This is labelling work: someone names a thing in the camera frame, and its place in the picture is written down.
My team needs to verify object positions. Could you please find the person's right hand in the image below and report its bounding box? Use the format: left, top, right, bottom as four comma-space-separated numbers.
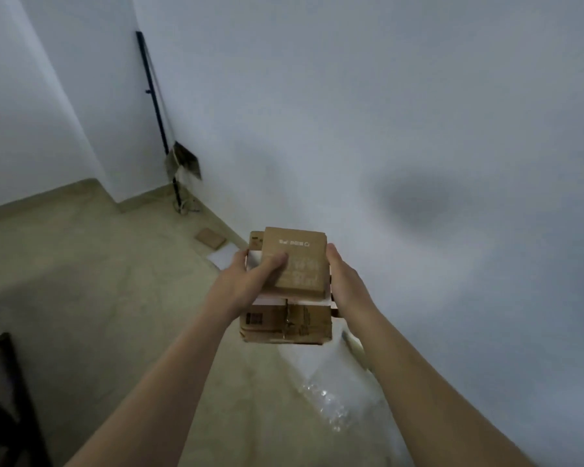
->
324, 243, 382, 336

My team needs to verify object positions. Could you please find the person's left hand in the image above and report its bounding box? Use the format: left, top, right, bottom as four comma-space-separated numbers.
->
204, 248, 289, 323

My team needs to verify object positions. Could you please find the small brown cardboard box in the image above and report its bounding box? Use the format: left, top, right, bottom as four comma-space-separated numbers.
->
262, 227, 332, 302

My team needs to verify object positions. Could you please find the white lined cardboard box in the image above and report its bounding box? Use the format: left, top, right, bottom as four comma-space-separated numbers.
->
245, 231, 335, 308

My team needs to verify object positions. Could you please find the large taped brown cardboard box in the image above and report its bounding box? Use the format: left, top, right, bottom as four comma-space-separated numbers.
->
239, 299, 334, 346

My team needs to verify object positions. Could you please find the person's right forearm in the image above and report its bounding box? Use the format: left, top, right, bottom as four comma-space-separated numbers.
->
347, 308, 538, 467

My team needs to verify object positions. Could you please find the person's left forearm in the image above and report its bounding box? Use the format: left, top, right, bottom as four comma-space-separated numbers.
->
62, 306, 237, 467

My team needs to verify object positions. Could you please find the white paper sheet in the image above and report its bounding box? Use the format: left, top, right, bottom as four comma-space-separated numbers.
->
206, 245, 242, 272

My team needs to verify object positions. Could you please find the flat brown cardboard piece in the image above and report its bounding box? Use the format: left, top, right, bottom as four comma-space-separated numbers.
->
194, 228, 228, 250

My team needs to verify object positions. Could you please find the clear bubble wrap sheet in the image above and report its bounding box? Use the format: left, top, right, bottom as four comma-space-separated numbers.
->
276, 329, 412, 467

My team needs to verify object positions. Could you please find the torn cardboard box on pole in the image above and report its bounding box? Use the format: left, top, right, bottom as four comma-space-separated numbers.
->
164, 140, 203, 181

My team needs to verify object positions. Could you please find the black metal pole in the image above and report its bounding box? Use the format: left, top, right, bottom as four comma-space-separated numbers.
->
136, 31, 184, 215

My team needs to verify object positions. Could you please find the black chair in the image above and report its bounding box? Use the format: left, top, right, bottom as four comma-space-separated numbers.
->
0, 332, 53, 467

